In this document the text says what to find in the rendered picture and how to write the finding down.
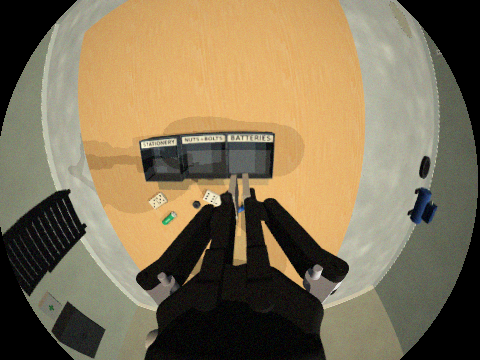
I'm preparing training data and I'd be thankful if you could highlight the green aa battery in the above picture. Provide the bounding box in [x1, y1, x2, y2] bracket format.
[162, 212, 176, 225]

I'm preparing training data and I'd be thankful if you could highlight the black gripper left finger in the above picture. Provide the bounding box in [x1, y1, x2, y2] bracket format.
[136, 175, 239, 315]

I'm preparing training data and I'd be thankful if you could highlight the grey three-compartment labelled bin rack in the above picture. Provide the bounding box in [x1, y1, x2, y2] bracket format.
[139, 131, 275, 182]

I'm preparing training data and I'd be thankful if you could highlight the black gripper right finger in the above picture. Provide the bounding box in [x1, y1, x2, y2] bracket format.
[242, 173, 349, 315]

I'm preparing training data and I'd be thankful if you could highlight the white domino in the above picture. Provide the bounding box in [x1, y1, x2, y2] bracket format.
[203, 189, 221, 206]
[149, 192, 168, 209]

